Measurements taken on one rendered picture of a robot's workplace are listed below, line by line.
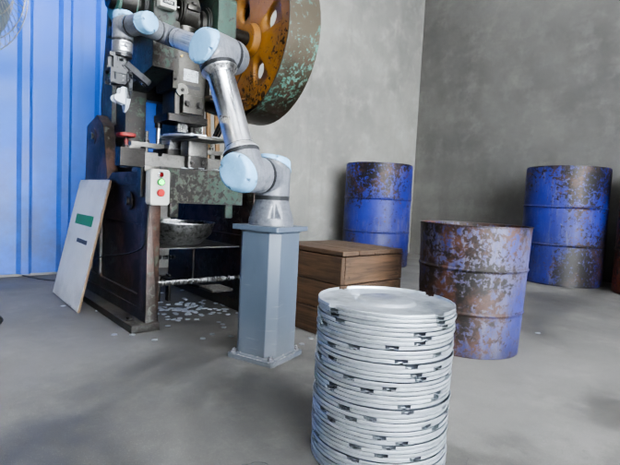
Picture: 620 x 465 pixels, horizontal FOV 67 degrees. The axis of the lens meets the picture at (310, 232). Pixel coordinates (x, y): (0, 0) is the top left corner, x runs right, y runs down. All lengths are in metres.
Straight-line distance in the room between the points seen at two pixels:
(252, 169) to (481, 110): 3.82
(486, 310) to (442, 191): 3.42
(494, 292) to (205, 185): 1.23
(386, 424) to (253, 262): 0.77
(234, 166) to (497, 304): 1.03
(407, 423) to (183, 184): 1.39
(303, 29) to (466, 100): 3.11
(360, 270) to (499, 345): 0.57
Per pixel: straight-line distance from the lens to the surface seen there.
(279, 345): 1.58
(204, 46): 1.58
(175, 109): 2.21
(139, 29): 1.91
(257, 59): 2.50
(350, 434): 1.00
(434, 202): 5.18
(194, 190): 2.05
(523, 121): 4.80
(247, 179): 1.41
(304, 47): 2.26
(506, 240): 1.78
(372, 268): 1.92
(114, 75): 1.95
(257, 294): 1.54
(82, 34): 3.42
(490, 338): 1.83
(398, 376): 0.93
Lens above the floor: 0.54
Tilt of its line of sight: 4 degrees down
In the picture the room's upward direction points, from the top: 3 degrees clockwise
